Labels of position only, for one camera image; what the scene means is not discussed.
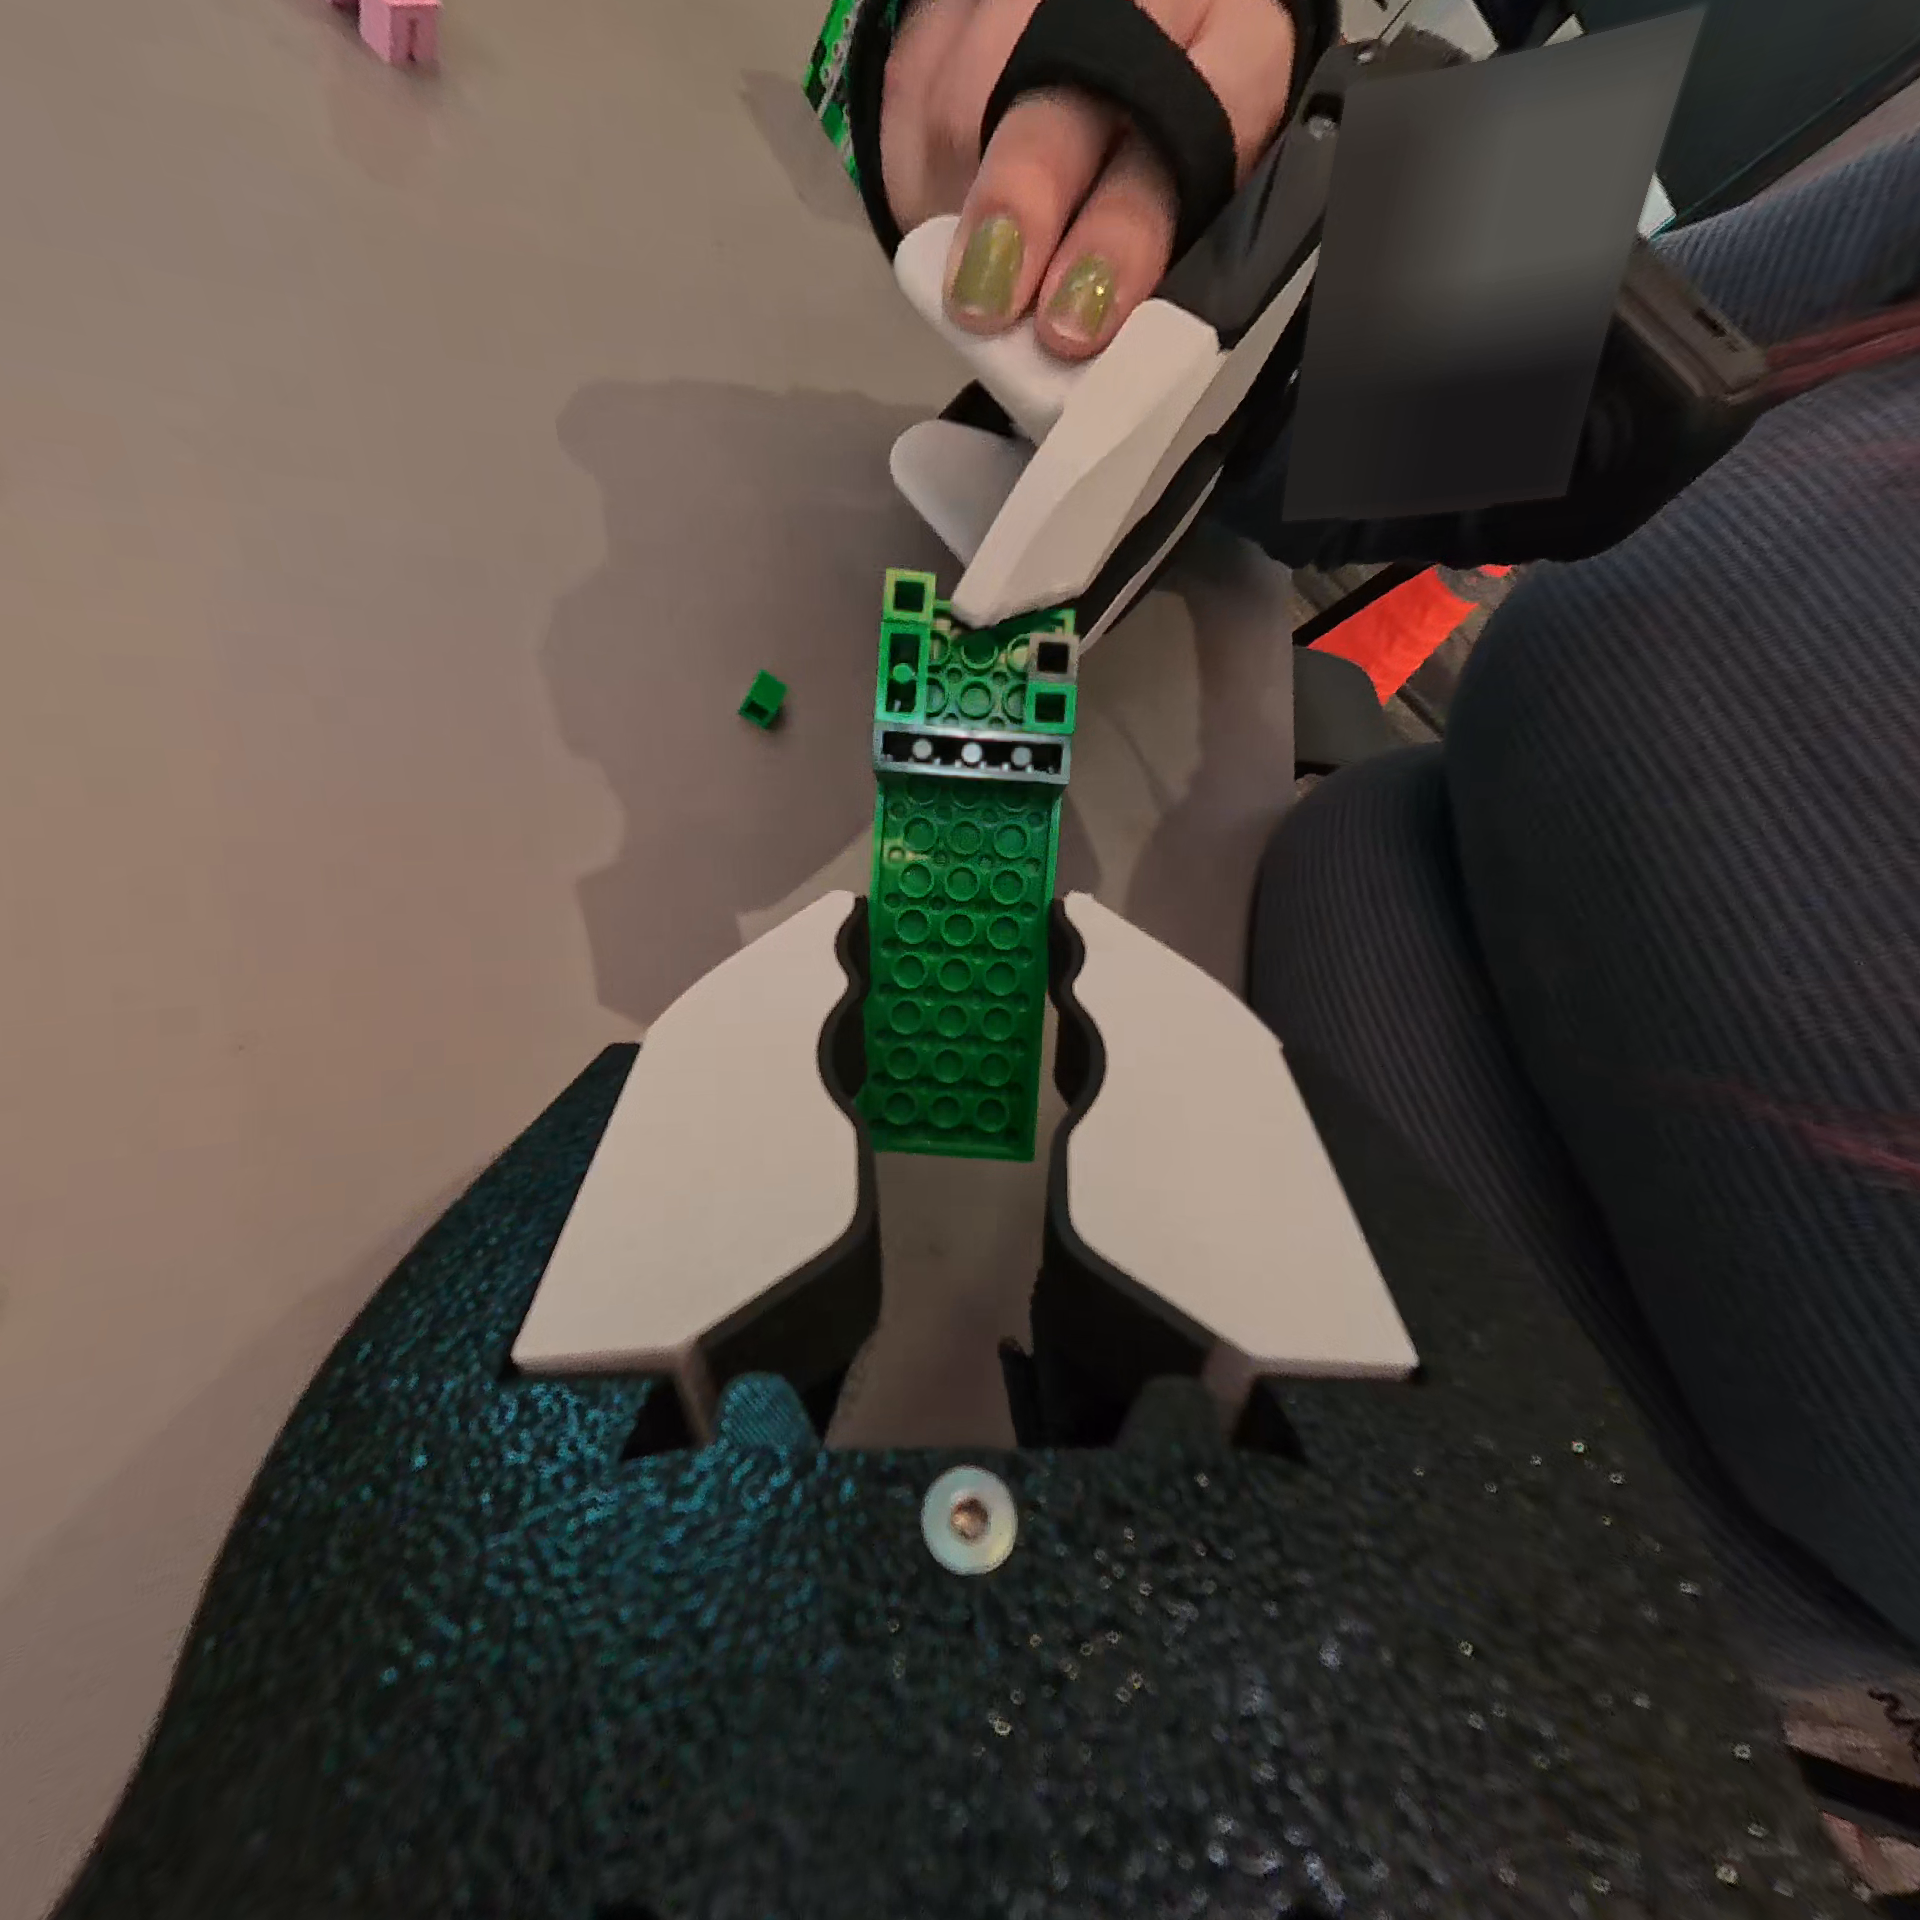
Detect black long brick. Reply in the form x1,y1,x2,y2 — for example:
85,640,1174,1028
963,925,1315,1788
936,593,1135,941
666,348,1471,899
870,726,1076,789

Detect orange red object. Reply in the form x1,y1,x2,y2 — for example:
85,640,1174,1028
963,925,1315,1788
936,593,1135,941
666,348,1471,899
1302,561,1514,711

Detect grey desk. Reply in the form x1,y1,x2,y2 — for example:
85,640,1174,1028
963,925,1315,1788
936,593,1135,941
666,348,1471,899
0,0,1310,1920

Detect person's right hand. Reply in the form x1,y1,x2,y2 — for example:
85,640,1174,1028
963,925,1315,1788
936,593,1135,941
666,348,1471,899
875,0,1302,366

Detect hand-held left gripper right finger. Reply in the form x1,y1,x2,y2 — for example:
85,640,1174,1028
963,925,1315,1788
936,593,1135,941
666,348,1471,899
998,888,1425,1455

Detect green studded brick plate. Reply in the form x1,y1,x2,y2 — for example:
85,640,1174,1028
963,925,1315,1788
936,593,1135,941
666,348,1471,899
854,601,1082,1164

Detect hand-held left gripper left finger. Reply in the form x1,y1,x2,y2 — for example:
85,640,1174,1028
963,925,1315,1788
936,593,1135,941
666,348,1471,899
511,888,888,1455

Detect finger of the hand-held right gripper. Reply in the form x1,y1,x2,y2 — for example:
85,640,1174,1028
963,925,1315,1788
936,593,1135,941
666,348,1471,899
1073,246,1330,658
948,297,1228,632

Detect person's dark striped trouser leg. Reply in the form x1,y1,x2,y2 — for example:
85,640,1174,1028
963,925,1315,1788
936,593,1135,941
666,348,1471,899
1249,134,1920,1661

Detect pink brick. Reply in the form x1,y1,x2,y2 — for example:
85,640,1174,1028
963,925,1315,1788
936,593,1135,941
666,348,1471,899
331,0,447,69

